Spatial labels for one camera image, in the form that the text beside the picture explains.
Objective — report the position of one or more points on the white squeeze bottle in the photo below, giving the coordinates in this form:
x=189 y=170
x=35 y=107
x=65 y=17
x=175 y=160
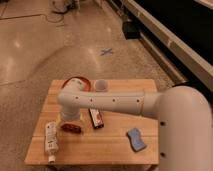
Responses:
x=51 y=144

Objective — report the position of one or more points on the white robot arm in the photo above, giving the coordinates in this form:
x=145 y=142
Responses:
x=185 y=121

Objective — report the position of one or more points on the orange ceramic bowl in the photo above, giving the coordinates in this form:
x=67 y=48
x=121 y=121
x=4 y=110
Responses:
x=83 y=82

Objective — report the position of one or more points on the translucent plastic cup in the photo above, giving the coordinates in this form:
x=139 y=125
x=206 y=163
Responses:
x=101 y=85

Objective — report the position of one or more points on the blue sponge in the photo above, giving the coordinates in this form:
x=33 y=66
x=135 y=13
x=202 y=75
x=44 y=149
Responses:
x=135 y=139

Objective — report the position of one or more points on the dark red sausage toy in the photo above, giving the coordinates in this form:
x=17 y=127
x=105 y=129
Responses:
x=71 y=128

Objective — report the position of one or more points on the black box on floor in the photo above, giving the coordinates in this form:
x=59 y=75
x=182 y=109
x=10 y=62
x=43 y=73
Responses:
x=130 y=31

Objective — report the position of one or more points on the long white counter edge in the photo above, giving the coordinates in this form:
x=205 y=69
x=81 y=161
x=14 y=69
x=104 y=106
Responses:
x=197 y=65

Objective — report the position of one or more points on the white machine base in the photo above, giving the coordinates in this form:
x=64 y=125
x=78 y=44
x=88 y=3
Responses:
x=62 y=6

